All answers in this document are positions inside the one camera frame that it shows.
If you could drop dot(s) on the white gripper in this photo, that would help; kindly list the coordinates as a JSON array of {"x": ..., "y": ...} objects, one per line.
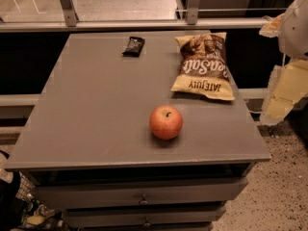
[{"x": 295, "y": 29}]

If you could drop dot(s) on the red apple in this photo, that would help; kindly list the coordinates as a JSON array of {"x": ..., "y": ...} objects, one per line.
[{"x": 165, "y": 122}]

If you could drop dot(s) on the black rxbar chocolate wrapper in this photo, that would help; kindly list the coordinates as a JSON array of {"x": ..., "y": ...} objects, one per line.
[{"x": 134, "y": 47}]

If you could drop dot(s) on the yellow brown chips bag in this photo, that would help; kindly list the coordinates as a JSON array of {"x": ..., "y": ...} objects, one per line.
[{"x": 204, "y": 68}]

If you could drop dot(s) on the top grey drawer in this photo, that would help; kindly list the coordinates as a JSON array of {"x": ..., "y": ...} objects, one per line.
[{"x": 140, "y": 193}]

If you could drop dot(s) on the grey drawer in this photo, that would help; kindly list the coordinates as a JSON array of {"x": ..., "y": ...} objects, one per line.
[
  {"x": 143, "y": 216},
  {"x": 140, "y": 193}
]

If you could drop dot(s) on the grey drawer cabinet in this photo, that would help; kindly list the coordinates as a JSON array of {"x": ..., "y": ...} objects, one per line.
[{"x": 91, "y": 125}]

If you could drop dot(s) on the middle grey drawer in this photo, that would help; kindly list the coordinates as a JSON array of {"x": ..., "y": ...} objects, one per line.
[{"x": 143, "y": 216}]

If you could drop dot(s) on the clutter pile on floor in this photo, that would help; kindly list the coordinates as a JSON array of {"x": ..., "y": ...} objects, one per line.
[{"x": 19, "y": 211}]

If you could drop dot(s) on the metal window railing frame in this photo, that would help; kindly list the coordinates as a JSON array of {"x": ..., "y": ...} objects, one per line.
[{"x": 135, "y": 15}]

